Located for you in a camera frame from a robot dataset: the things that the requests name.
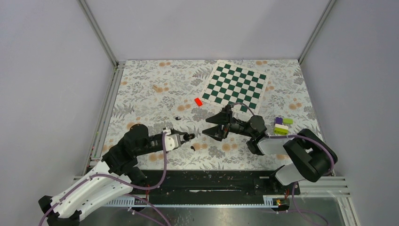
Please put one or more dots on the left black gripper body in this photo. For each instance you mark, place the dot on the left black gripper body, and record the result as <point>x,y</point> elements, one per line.
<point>173,131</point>

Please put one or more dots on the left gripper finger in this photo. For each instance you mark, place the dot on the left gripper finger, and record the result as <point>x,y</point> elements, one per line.
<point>184,134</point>
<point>185,140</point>

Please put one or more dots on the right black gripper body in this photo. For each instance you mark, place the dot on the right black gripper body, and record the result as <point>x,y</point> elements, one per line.
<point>236,125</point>

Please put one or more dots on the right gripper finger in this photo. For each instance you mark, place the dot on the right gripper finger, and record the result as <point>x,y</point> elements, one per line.
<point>219,118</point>
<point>215,132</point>

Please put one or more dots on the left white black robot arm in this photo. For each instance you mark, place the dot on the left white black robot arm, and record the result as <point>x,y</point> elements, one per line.
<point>116,174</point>

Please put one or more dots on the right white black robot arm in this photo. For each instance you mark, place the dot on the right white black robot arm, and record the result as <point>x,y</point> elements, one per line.
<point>311,157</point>

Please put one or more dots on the red block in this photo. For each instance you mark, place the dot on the red block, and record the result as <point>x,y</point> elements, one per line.
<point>198,102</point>

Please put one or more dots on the green white chessboard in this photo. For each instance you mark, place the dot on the green white chessboard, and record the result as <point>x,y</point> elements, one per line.
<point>230,83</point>

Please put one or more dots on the floral patterned table mat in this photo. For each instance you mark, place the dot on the floral patterned table mat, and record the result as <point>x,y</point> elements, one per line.
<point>153,93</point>

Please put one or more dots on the purple green block stack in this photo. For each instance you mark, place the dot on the purple green block stack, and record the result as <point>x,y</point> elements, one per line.
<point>281,125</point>

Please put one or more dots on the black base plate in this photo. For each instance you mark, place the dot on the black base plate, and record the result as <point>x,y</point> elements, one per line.
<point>210,187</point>

